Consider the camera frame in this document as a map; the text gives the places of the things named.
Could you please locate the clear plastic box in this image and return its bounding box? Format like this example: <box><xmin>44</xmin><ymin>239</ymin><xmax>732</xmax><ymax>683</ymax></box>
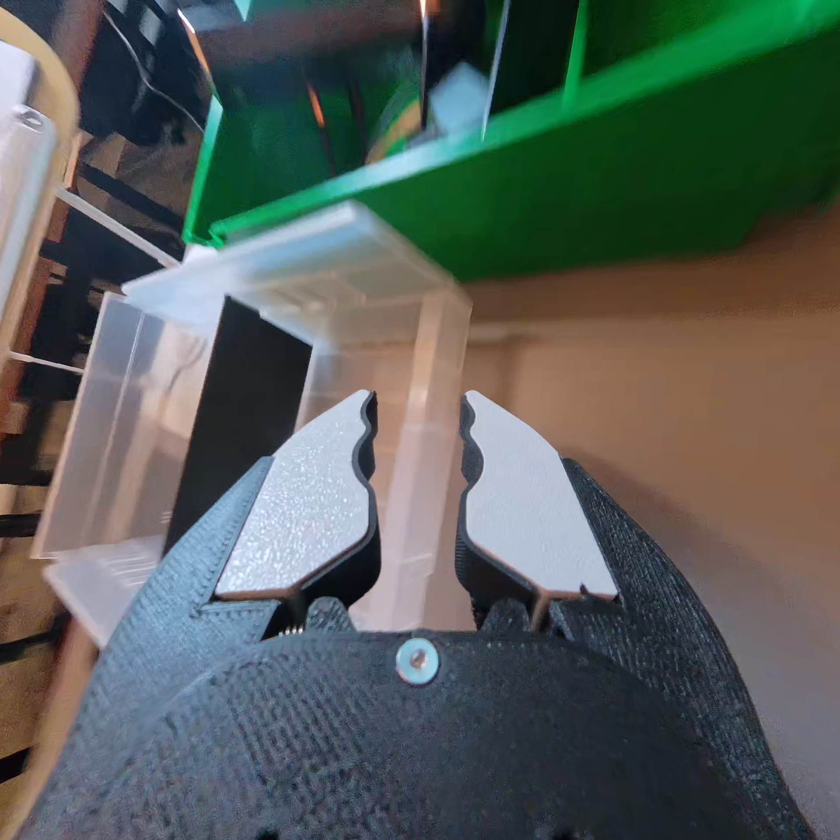
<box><xmin>29</xmin><ymin>199</ymin><xmax>475</xmax><ymax>647</ymax></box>

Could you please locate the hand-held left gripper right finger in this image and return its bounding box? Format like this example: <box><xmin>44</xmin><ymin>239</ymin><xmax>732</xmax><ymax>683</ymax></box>
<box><xmin>455</xmin><ymin>390</ymin><xmax>621</xmax><ymax>632</ymax></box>

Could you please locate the white round stand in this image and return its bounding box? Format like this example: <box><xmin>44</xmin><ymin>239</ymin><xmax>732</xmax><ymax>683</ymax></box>
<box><xmin>0</xmin><ymin>10</ymin><xmax>83</xmax><ymax>342</ymax></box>

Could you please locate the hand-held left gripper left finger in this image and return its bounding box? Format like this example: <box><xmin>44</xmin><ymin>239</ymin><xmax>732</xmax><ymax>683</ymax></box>
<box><xmin>214</xmin><ymin>390</ymin><xmax>383</xmax><ymax>641</ymax></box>

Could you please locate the black rectangular block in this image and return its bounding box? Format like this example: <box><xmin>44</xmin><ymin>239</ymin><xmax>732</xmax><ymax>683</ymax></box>
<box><xmin>163</xmin><ymin>295</ymin><xmax>314</xmax><ymax>559</ymax></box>

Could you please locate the green box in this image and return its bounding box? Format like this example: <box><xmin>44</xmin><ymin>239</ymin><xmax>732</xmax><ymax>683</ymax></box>
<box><xmin>182</xmin><ymin>0</ymin><xmax>840</xmax><ymax>284</ymax></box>

